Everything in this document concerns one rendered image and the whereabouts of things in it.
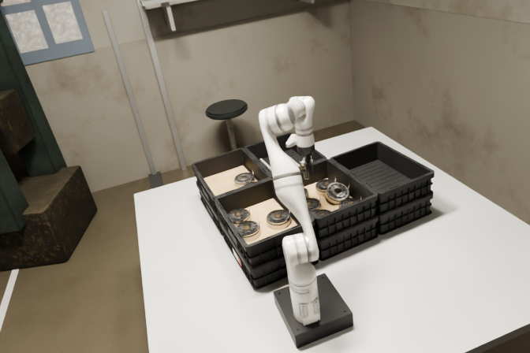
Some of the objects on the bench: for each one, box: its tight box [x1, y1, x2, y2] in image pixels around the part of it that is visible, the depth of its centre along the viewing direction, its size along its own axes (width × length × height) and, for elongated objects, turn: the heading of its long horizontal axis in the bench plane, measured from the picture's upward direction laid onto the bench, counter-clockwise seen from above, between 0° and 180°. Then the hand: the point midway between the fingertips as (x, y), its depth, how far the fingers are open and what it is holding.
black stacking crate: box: [219, 221, 319, 290], centre depth 181 cm, size 40×30×12 cm
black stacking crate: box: [375, 193, 434, 235], centre depth 199 cm, size 40×30×12 cm
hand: (308, 172), depth 179 cm, fingers open, 5 cm apart
